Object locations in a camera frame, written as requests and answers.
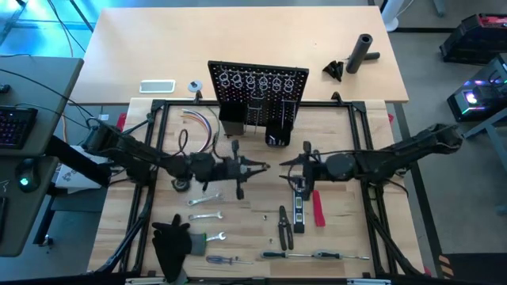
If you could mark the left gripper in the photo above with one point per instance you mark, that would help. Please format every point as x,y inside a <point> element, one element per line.
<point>226,168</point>

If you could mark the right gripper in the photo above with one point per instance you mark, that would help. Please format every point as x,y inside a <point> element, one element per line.
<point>315,168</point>

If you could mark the black spirit level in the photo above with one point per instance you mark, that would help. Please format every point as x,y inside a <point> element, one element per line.
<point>298,213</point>

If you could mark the red hand tool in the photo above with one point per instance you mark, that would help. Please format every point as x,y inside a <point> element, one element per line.
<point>318,210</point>

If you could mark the grey and black screwdriver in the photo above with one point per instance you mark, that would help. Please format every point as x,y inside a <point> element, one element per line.
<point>326,255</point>
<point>273,255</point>

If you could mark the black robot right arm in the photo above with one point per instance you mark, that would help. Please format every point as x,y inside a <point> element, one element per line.
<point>396,158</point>

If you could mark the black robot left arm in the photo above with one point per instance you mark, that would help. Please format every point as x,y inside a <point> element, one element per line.
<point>138,152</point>

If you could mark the wide black plastic bin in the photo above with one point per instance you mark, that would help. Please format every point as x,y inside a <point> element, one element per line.
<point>287,134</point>

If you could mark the tall black plastic bin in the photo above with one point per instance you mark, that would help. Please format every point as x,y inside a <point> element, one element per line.
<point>231,122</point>

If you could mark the silver double prong hook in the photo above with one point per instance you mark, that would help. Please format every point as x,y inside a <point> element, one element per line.
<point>283,115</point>
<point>253,103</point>

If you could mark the silver combination wrench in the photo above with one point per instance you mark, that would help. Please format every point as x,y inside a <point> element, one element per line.
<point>206,216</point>
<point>218,237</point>
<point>202,199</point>

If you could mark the black perforated pegboard stand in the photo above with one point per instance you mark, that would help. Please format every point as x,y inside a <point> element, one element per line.
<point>233,95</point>

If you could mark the black tape measure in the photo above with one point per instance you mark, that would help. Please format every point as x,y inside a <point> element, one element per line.
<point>181,185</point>

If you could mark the grey glove green cuff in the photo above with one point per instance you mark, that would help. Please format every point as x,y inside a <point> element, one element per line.
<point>198,243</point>

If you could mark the grey round disc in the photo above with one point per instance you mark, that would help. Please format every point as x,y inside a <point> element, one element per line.
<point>195,86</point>

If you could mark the red clamp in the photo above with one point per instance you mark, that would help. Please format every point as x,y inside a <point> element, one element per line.
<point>391,118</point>
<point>120,123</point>

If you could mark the black work glove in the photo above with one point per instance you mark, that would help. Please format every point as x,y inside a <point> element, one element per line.
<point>170,245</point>

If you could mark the white smartphone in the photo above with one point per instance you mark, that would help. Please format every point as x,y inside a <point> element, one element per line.
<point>157,86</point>

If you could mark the grey cylinder tube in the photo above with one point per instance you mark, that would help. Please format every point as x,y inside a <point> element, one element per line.
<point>358,55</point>

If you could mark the silver aluminium bar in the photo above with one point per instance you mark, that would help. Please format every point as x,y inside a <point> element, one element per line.
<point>368,282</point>
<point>144,281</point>

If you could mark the light wooden desk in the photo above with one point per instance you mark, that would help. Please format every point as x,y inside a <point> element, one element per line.
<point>237,35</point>

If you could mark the short black rod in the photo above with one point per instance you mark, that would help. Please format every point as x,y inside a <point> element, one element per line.
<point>374,55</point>

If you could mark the black support strut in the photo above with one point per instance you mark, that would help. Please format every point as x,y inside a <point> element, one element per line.
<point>75,160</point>

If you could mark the white cardboard box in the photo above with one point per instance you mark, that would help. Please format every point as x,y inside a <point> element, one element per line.
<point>75,180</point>

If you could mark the RGB lit computer tower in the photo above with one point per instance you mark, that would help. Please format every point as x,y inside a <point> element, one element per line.
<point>479,101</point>

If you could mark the black mat hazard stripes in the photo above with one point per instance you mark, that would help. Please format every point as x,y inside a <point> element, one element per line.
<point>475,269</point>

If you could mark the black equipment case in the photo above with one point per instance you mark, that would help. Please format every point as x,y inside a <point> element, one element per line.
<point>471,39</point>

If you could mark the black computer mouse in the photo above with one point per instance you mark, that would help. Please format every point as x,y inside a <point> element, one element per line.
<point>27,176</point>

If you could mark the grey side desk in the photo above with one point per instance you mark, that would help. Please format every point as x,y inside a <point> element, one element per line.
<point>39,79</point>

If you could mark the black RGB keyboard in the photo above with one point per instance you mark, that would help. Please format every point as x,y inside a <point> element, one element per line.
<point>16,126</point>

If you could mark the black aluminium extrusion frame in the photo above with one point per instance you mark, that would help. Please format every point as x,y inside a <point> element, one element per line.
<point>336,104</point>

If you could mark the black angular bracket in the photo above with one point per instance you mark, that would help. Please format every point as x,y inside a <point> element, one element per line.
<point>334,69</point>

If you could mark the white pedestal stand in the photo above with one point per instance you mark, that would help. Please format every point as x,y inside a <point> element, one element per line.
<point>392,21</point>

